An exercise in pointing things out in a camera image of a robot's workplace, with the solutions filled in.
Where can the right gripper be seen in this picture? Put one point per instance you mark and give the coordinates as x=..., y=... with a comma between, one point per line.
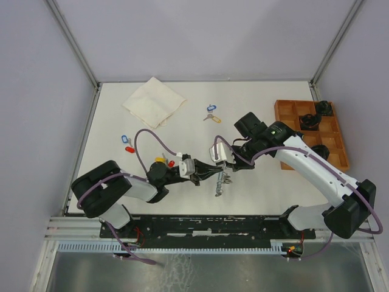
x=239, y=164

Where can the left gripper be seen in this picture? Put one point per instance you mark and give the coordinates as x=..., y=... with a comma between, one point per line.
x=203, y=171

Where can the blue handled key organiser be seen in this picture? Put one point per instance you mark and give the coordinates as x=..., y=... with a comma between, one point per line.
x=223, y=178

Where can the yellow tag key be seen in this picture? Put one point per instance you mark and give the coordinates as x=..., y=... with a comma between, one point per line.
x=161, y=158
x=213, y=118

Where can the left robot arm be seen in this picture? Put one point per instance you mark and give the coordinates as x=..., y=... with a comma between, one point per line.
x=99, y=190

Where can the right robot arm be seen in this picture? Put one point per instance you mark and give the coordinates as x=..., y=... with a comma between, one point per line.
x=349, y=201

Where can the blue tag upper key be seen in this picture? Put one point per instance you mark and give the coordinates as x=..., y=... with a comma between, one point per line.
x=210, y=108

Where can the blue tag key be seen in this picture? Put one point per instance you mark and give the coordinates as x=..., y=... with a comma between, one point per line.
x=126, y=140
x=210, y=108

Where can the white folded cloth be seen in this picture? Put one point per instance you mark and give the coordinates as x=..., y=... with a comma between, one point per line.
x=153, y=103

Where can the black mounting plate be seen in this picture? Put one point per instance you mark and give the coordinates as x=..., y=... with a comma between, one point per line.
x=209, y=231

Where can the black fabric bundle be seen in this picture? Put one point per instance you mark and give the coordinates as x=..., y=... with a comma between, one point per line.
x=324, y=108
x=321, y=150
x=310, y=122

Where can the black fabric bundle bottom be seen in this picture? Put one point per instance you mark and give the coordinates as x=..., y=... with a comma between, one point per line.
x=321, y=150

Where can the wooden compartment tray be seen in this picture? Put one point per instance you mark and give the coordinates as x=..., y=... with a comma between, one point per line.
x=326, y=133

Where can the black fabric bundle top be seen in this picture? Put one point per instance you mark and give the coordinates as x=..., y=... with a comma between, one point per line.
x=324, y=108

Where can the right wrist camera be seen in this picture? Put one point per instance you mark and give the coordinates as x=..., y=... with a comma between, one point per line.
x=220, y=152

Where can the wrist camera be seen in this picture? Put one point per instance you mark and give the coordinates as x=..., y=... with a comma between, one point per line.
x=186, y=166
x=220, y=152

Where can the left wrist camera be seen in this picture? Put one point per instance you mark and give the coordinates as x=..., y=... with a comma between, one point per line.
x=186, y=166

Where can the right aluminium frame post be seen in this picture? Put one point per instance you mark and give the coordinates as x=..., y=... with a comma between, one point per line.
x=337, y=40

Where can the aluminium frame post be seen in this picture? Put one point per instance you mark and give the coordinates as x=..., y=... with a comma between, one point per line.
x=60, y=19
x=337, y=40

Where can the left aluminium frame post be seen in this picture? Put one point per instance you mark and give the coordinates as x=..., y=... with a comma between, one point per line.
x=60, y=19

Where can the aluminium rail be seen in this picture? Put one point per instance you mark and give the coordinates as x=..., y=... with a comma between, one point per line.
x=72, y=228

